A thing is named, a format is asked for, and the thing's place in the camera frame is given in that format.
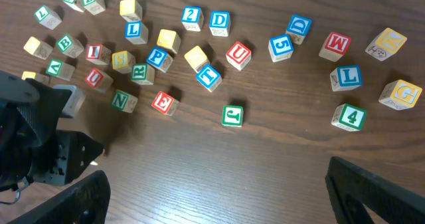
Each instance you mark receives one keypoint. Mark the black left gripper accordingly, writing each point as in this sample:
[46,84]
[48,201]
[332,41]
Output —
[32,147]

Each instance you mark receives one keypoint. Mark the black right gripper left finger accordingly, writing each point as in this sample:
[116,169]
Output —
[86,201]

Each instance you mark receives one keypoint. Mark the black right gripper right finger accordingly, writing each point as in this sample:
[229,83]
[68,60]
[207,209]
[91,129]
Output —
[352,190]

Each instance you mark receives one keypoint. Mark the red I letter block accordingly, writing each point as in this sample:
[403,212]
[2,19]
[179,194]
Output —
[98,54]

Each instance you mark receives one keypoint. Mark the blue 2 number block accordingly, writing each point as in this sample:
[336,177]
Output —
[192,18]

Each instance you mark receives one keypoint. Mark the yellow K block left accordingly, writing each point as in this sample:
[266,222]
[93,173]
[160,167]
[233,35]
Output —
[36,76]

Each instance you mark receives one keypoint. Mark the yellow k block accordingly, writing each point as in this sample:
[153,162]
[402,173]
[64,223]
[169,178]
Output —
[36,76]
[386,44]

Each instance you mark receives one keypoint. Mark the green 4 number block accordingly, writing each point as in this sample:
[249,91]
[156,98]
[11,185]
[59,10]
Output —
[349,117]

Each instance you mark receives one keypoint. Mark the green V letter block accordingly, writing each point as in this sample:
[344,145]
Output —
[60,69]

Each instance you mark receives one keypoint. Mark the red U block left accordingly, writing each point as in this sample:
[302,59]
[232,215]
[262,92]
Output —
[98,80]

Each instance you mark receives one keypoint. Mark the red u block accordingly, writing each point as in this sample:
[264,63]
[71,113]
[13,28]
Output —
[238,55]
[98,80]

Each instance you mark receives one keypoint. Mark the yellow C letter block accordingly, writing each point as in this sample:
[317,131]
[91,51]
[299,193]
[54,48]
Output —
[38,48]

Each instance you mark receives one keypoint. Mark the green N letter block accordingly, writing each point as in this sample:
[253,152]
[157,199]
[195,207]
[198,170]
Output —
[124,101]

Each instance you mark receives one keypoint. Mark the yellow G letter block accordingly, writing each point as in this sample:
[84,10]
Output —
[400,95]

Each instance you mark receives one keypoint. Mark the green B letter block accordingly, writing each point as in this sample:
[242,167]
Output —
[70,46]

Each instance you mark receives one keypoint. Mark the blue L block right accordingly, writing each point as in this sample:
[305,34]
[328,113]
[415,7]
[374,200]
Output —
[345,78]

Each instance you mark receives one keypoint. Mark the blue l block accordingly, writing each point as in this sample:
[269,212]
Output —
[345,78]
[136,33]

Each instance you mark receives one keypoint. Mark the red E letter block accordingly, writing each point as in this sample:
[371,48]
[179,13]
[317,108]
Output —
[165,103]

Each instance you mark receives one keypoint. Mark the yellow S letter block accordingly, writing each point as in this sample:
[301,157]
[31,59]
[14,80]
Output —
[122,62]

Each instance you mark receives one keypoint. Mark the green R letter block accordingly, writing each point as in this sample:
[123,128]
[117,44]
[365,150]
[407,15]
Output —
[143,74]

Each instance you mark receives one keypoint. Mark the green L letter block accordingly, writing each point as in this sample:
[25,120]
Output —
[47,17]

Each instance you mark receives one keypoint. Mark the green J block centre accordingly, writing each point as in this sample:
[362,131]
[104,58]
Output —
[232,116]

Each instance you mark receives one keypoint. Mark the red M letter block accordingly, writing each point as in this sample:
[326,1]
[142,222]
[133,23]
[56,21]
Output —
[335,46]

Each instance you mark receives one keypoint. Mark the yellow K block right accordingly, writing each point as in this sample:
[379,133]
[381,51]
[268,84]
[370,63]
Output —
[386,44]

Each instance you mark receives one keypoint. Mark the blue P letter block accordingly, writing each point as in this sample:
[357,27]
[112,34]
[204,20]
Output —
[159,59]

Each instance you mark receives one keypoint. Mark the blue L block middle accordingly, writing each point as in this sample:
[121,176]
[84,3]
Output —
[136,33]

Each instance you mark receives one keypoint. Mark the blue 5 number block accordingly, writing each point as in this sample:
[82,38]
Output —
[280,48]

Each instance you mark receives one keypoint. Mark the green Z letter block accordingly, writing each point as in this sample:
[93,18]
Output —
[94,6]

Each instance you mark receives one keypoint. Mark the blue D block tilted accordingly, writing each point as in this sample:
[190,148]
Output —
[298,28]

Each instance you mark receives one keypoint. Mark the yellow block top middle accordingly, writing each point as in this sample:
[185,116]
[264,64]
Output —
[131,10]

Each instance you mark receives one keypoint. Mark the red U block right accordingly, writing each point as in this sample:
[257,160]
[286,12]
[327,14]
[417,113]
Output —
[238,55]

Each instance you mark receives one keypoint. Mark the yellow O letter block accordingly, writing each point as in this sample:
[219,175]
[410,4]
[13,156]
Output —
[169,40]

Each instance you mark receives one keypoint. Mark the blue T letter block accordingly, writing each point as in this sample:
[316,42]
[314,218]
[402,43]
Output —
[209,78]

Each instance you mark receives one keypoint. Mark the yellow block centre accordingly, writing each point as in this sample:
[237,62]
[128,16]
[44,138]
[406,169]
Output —
[197,59]

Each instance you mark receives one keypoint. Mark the blue D block upright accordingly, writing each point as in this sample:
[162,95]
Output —
[220,23]

